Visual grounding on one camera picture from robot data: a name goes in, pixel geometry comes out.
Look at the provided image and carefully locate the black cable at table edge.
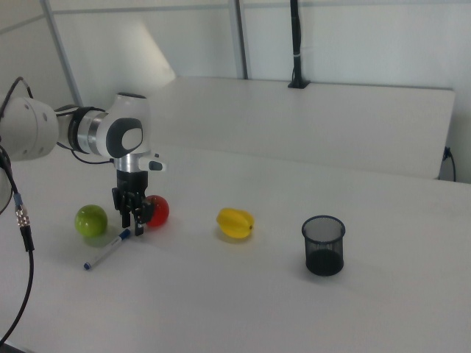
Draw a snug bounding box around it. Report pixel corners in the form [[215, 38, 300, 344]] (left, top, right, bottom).
[[442, 146, 458, 182]]

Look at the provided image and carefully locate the blue white marker pen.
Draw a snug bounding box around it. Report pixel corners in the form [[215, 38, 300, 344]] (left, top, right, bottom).
[[82, 228, 132, 272]]

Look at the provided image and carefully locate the yellow starfruit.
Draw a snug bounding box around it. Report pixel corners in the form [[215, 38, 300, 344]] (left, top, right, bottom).
[[216, 207, 255, 239]]

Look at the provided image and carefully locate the black clamped pole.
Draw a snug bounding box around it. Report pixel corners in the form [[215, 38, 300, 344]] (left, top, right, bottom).
[[287, 0, 311, 90]]

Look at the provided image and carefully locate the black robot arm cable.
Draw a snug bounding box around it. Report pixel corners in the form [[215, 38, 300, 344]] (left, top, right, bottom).
[[0, 76, 116, 347]]

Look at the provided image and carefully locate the red apple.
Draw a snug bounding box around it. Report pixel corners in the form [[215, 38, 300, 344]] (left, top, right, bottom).
[[144, 194, 171, 228]]

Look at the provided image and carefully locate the green apple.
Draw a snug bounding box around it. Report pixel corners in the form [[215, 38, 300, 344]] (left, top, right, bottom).
[[74, 204, 109, 239]]

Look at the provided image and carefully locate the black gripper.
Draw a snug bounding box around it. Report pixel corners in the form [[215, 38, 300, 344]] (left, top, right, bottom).
[[111, 170, 155, 237]]

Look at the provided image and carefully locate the black mesh pen cup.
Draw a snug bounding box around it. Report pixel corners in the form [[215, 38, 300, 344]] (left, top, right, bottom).
[[301, 215, 347, 277]]

